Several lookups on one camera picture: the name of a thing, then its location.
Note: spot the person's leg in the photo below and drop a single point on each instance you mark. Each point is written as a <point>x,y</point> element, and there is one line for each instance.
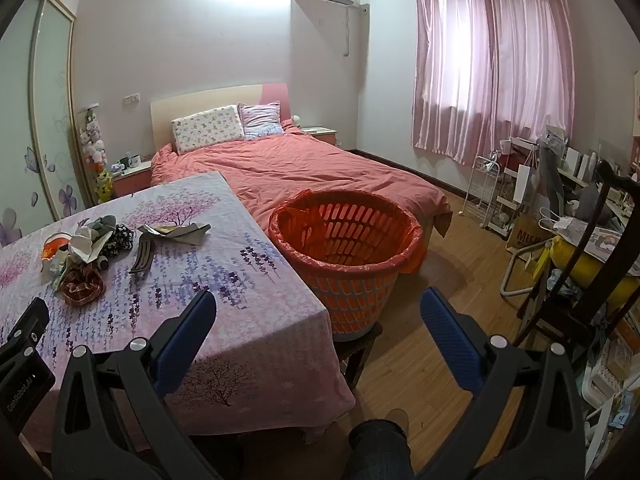
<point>380,452</point>

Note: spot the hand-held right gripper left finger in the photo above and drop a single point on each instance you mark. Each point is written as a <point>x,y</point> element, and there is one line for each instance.
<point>182,342</point>

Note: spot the pink striped pillow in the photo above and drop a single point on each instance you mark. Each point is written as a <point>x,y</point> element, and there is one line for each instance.
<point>260,119</point>

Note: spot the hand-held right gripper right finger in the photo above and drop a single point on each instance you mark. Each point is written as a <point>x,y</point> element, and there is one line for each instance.
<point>450,345</point>

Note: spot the grey green cloth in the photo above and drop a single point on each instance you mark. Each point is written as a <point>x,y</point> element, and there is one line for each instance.
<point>104,226</point>

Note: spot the cluttered white desk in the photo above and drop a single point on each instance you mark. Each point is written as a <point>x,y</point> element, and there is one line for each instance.
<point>575,172</point>

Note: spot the white wall socket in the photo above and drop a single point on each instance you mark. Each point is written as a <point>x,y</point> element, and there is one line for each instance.
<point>131,99</point>

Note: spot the frosted sliding wardrobe door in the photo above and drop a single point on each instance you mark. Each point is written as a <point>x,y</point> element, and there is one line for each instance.
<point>30,120</point>

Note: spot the bed with cream headboard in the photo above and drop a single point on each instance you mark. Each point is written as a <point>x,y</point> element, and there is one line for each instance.
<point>200,102</point>

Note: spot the yellow plastic tub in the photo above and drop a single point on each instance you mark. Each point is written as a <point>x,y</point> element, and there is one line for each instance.
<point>570,265</point>

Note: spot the red plastic bin liner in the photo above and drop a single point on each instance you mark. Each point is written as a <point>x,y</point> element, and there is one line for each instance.
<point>295,240</point>

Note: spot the brown paper bag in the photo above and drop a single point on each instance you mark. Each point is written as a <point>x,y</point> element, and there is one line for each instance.
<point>525,237</point>

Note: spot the orange plastic laundry basket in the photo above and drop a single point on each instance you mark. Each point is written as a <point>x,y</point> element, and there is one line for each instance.
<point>350,295</point>

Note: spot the plaid brown scrunchie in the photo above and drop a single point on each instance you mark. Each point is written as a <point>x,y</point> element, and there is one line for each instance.
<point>82,286</point>

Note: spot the green yellow plush toy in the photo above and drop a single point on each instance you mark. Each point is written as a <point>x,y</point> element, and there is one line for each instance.
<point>103,185</point>

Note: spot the hanging plush toys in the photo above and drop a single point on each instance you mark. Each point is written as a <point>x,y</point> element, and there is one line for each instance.
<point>94,137</point>

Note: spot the white floral pillow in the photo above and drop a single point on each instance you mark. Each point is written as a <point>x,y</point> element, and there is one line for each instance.
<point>207,127</point>

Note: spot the dark wooden chair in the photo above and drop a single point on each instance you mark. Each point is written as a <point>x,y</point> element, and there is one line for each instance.
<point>607,260</point>

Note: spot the grey hanging cloth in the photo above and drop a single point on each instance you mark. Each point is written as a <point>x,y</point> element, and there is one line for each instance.
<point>552,175</point>

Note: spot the pink satin curtain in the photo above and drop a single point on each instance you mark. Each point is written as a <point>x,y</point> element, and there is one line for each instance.
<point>490,55</point>

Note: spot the black floral cloth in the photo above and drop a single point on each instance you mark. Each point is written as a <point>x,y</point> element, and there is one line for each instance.
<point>119,241</point>

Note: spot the blue cracker packet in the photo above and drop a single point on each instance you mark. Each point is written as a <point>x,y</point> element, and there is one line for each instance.
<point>175,234</point>

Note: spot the pink nightstand with mugs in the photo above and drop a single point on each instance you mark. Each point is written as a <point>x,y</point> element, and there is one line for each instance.
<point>131,180</point>

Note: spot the coral duvet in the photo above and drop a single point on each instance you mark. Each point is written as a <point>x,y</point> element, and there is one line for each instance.
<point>300,170</point>

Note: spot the white plastic crate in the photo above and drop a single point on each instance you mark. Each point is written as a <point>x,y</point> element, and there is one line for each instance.
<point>605,390</point>

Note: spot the dark striped sock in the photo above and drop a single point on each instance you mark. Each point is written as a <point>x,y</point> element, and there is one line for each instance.
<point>142,257</point>

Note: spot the white paper bag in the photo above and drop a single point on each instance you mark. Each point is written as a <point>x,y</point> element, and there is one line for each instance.
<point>524,190</point>

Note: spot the dark wooden stool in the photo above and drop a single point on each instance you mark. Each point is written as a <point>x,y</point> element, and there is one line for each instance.
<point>357,350</point>

